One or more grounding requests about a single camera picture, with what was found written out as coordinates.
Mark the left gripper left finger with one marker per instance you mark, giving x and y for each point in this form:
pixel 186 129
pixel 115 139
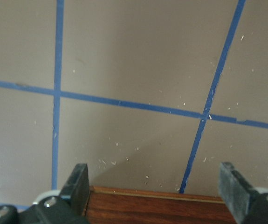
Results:
pixel 65 208

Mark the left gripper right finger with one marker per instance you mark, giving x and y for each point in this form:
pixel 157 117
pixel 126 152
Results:
pixel 246 203

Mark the wooden drawer white handle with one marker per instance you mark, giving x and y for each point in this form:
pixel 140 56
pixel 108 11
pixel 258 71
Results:
pixel 131 206

